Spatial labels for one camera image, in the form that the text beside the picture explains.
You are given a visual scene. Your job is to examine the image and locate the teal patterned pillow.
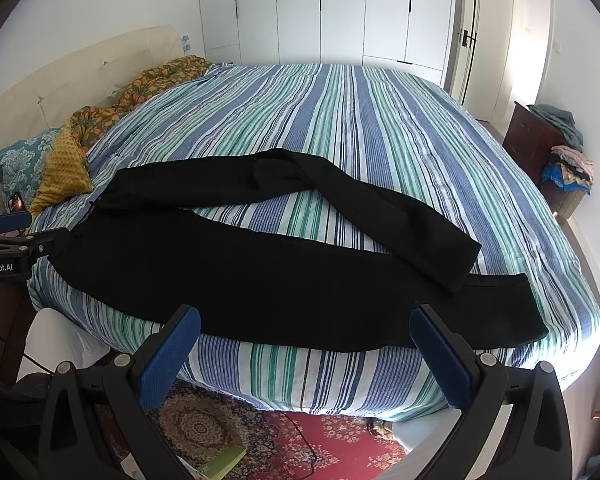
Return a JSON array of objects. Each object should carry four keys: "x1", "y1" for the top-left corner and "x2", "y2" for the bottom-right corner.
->
[{"x1": 0, "y1": 127, "x2": 63, "y2": 208}]

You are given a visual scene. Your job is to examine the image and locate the orange floral quilt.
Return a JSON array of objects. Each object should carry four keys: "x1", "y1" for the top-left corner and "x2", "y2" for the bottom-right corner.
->
[{"x1": 70, "y1": 55, "x2": 213, "y2": 161}]

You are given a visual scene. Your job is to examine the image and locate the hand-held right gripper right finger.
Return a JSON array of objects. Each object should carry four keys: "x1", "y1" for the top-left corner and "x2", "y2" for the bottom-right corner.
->
[{"x1": 410, "y1": 303, "x2": 573, "y2": 480}]

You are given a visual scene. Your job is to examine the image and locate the red patterned rug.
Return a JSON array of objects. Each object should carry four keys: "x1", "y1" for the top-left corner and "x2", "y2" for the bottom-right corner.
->
[{"x1": 100, "y1": 377, "x2": 411, "y2": 480}]

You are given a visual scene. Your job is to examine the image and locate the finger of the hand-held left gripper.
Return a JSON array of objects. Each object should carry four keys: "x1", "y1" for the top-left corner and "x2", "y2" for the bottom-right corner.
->
[
  {"x1": 0, "y1": 210, "x2": 33, "y2": 235},
  {"x1": 0, "y1": 228, "x2": 71, "y2": 259}
]

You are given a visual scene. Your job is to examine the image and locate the white door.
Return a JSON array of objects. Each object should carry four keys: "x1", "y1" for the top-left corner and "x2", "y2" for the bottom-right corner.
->
[{"x1": 442, "y1": 0, "x2": 481, "y2": 106}]

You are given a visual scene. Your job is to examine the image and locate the cream padded headboard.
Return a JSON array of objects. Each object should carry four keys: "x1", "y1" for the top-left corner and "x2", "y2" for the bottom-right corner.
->
[{"x1": 0, "y1": 25, "x2": 186, "y2": 201}]

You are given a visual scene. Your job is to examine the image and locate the dark wooden dresser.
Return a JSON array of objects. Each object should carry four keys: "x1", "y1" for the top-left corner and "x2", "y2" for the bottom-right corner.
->
[{"x1": 502, "y1": 101, "x2": 566, "y2": 186}]

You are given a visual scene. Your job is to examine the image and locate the striped bed sheet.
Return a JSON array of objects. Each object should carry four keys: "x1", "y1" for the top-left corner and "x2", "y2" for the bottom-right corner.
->
[{"x1": 27, "y1": 62, "x2": 600, "y2": 422}]

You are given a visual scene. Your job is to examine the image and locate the white wardrobe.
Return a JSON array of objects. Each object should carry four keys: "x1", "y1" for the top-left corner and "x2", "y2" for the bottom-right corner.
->
[{"x1": 197, "y1": 0, "x2": 458, "y2": 86}]

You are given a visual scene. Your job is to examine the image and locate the pile of mixed clothes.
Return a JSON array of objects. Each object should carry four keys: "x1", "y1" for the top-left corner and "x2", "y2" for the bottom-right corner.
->
[{"x1": 540, "y1": 145, "x2": 595, "y2": 196}]

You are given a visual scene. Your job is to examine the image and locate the grey cloth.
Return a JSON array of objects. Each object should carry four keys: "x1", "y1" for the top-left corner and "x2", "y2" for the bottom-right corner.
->
[{"x1": 527, "y1": 104, "x2": 584, "y2": 153}]

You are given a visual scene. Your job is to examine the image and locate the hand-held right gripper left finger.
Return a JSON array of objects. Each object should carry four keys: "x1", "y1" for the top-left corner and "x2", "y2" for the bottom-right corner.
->
[{"x1": 39, "y1": 304, "x2": 201, "y2": 480}]

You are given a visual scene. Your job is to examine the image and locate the black floor cable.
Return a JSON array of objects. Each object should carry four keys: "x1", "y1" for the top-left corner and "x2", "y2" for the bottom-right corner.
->
[{"x1": 280, "y1": 410, "x2": 321, "y2": 480}]

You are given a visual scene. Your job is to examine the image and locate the light green plastic object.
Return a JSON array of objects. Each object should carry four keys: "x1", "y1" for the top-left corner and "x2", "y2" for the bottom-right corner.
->
[{"x1": 196, "y1": 445, "x2": 247, "y2": 480}]

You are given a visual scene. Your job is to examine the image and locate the yellow dotted pillow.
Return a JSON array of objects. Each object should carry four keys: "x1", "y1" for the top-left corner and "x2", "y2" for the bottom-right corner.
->
[{"x1": 28, "y1": 125, "x2": 95, "y2": 216}]

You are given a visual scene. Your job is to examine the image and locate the black pants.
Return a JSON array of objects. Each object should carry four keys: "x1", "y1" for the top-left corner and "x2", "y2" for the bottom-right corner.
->
[{"x1": 47, "y1": 147, "x2": 549, "y2": 352}]

